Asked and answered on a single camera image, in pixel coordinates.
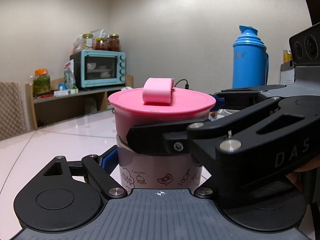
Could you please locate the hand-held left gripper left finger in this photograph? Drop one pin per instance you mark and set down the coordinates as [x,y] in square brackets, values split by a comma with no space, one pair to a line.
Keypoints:
[108,161]

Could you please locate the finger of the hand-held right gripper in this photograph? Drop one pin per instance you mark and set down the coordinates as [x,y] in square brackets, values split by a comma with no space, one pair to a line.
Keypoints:
[155,140]
[220,101]

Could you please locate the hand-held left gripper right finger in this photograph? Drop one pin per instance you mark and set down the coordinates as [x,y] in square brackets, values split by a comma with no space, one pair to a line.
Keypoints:
[203,192]

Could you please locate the pink printed bottle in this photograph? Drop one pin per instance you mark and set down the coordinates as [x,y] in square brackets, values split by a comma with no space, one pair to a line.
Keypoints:
[150,165]

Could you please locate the pink bottle cap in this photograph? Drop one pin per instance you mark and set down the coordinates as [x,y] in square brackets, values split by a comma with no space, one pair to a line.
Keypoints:
[130,102]

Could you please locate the person's right hand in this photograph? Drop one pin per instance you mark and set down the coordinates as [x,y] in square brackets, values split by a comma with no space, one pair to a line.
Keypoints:
[298,177]

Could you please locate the printed grey mug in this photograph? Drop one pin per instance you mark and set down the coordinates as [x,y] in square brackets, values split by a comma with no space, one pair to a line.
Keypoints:
[225,111]

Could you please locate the blue thermos flask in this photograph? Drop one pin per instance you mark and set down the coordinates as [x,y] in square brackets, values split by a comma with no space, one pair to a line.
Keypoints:
[247,62]

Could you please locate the wooden shelf unit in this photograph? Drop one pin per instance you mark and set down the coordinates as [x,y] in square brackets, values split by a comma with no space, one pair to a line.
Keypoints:
[62,107]

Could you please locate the white carton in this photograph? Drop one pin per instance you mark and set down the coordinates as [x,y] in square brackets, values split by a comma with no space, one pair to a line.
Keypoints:
[287,75]

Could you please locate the small white box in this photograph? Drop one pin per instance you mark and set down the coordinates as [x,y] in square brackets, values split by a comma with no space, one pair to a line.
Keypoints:
[66,92]

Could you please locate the yellow jar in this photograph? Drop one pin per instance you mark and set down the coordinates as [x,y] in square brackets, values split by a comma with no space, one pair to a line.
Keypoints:
[287,56]

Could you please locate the teal toaster oven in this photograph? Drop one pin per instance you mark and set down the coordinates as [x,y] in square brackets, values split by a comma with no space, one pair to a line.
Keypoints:
[82,80]

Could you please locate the white snack bag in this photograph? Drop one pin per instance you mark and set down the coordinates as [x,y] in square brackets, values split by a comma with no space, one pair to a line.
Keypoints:
[70,76]

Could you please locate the orange-lidded green pickle jar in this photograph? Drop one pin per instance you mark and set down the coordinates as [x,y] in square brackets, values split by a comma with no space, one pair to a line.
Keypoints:
[41,83]

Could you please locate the tall red food jar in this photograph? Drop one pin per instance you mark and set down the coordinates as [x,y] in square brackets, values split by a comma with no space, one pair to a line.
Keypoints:
[114,43]

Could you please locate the quilted beige chair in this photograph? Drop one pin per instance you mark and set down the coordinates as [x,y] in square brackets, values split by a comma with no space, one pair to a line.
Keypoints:
[11,110]

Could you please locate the small red food jar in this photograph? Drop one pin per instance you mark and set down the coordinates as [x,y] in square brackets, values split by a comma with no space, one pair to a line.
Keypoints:
[100,44]

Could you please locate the pale food jar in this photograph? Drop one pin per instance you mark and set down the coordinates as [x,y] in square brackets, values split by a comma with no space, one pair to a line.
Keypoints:
[87,42]

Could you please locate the white paper packet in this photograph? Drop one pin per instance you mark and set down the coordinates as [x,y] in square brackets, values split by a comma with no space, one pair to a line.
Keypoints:
[100,33]

